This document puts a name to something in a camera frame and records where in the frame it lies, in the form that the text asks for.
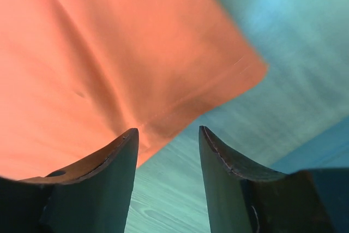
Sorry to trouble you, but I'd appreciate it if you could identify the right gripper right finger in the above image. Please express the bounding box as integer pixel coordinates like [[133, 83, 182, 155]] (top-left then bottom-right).
[[198, 126, 348, 232]]

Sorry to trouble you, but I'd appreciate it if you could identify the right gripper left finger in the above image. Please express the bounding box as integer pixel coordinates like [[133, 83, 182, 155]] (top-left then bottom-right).
[[1, 128, 139, 233]]

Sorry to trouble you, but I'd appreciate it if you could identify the orange t shirt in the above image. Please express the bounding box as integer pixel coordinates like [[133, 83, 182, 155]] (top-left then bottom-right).
[[1, 0, 267, 180]]

